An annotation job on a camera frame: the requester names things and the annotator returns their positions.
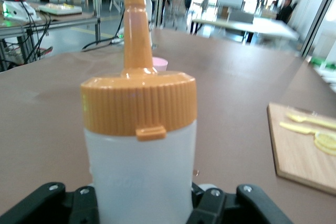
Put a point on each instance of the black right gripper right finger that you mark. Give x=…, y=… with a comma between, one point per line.
x=236, y=208

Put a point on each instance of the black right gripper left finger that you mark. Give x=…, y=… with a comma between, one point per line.
x=52, y=208

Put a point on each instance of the translucent squeeze bottle orange cap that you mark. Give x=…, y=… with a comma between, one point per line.
x=139, y=155

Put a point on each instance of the pink plastic cup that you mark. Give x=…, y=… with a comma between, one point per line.
x=161, y=64

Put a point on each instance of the yellow plastic knife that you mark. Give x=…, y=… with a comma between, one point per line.
x=296, y=127

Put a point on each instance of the yellow plastic fork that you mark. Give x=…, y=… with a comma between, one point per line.
x=315, y=121

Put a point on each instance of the white background table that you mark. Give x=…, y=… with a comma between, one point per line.
x=262, y=28

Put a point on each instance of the white tray with food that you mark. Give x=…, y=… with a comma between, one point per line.
x=60, y=9

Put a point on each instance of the seated background person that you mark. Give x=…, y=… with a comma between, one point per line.
x=286, y=10

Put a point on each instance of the aluminium frame workbench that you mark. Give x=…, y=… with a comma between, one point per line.
x=95, y=11

